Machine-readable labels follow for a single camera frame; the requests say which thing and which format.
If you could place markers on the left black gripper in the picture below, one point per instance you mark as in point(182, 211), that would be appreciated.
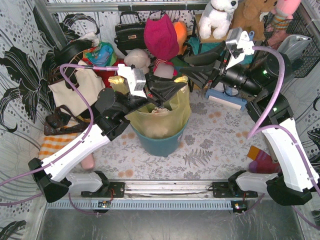
point(151, 91)

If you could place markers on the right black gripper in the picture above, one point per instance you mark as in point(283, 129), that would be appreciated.
point(217, 75)

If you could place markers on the yellow trash bag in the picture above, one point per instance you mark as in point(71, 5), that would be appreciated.
point(179, 106)

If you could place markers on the teal trash bin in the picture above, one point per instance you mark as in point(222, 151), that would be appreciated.
point(161, 147)

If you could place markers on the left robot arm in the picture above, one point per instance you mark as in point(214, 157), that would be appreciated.
point(53, 174)

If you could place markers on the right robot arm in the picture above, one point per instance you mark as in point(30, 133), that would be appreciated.
point(260, 71)

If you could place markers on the crumpled paper trash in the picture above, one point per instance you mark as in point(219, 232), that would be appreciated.
point(156, 125)

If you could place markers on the magenta cloth bag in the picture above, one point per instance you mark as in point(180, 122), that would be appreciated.
point(160, 38)

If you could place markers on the colorful printed bag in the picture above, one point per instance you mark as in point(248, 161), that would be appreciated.
point(102, 55)

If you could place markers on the brown patterned bag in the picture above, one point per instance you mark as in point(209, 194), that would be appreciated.
point(56, 123)

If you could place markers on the teal folded cloth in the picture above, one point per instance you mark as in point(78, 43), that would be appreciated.
point(201, 48)

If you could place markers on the cream plush lamb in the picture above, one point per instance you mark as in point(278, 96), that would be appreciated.
point(139, 58)

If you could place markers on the orange plush toy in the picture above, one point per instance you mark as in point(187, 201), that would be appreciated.
point(181, 33)

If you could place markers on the wooden shelf rack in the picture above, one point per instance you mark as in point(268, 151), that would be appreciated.
point(196, 30)

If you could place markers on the white plush dog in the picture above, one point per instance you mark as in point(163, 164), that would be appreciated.
point(216, 18)

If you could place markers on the red cloth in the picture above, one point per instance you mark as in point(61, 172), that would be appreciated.
point(106, 74)

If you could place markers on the black leather handbag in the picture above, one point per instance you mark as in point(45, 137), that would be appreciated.
point(130, 36)

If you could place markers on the brown teddy bear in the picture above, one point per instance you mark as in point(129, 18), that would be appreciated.
point(247, 16)

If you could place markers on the silver foil pouch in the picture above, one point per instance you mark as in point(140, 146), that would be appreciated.
point(293, 46)

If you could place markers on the pink eyeglass case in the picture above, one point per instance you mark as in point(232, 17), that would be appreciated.
point(88, 162)

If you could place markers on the orange purple sock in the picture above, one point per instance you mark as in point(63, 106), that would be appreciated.
point(262, 162)

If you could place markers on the orange checkered towel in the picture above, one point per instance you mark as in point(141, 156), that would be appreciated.
point(53, 143)

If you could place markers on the blue handled mop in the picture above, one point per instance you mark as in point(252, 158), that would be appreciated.
point(226, 95)

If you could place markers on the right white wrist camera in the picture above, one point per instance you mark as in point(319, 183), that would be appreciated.
point(239, 45)

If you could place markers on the black wire basket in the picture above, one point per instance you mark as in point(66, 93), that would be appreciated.
point(275, 35)

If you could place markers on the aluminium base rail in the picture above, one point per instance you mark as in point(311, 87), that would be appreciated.
point(160, 195)

